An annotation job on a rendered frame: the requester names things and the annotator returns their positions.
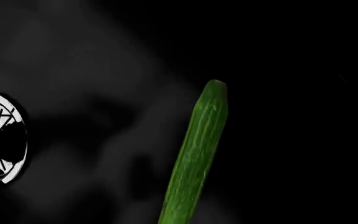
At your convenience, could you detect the green cucumber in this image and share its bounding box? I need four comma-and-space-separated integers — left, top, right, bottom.
158, 79, 228, 224

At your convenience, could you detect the round metal sink drain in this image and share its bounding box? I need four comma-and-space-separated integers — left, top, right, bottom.
0, 90, 29, 187

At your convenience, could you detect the dark sink basin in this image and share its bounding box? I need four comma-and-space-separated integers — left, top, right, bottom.
0, 0, 358, 224

